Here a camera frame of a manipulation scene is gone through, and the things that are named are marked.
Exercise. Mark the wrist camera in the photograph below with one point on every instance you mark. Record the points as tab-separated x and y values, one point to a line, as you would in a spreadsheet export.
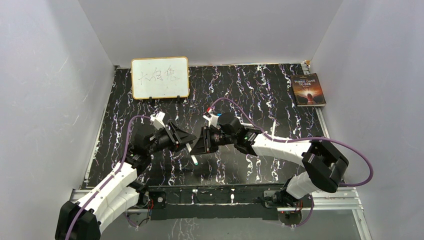
211	119
159	119

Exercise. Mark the small whiteboard with writing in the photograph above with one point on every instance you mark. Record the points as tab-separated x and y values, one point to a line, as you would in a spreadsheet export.
160	78

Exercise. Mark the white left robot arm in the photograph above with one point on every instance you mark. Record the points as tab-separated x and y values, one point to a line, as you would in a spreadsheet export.
89	216

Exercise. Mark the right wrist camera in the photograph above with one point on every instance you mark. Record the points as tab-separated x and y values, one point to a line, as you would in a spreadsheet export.
211	119

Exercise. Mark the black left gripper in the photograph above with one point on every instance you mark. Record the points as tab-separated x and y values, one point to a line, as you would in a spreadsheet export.
180	137

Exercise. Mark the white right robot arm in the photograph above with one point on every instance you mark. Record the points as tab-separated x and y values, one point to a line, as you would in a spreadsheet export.
324	164

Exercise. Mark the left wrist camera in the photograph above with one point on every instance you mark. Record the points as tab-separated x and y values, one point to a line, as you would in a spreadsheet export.
159	119

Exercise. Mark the red white marker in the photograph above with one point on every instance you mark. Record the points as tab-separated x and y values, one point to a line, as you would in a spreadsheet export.
273	128

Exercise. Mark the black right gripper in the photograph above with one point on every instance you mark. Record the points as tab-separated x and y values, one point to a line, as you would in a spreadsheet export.
203	145

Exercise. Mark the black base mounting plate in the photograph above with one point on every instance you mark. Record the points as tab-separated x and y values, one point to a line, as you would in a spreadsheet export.
255	210

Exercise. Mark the dark paperback book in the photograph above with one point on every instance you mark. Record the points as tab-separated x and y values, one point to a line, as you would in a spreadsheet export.
307	90

